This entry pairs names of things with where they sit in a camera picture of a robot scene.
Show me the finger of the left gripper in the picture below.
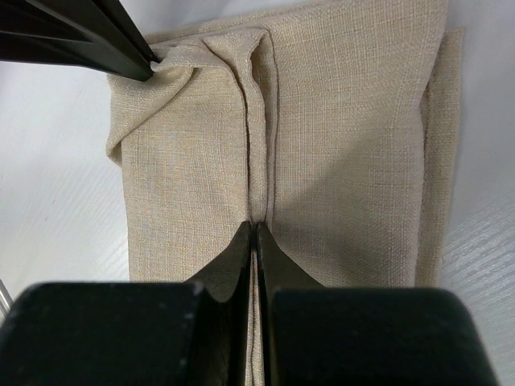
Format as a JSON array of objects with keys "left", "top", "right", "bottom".
[{"left": 1, "top": 0, "right": 159, "bottom": 81}]

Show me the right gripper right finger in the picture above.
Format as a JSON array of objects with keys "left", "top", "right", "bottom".
[{"left": 255, "top": 223, "right": 497, "bottom": 385}]

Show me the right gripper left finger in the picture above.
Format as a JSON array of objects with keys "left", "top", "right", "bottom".
[{"left": 1, "top": 222, "right": 252, "bottom": 385}]

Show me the beige cloth napkin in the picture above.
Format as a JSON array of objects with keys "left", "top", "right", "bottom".
[{"left": 105, "top": 0, "right": 464, "bottom": 386}]

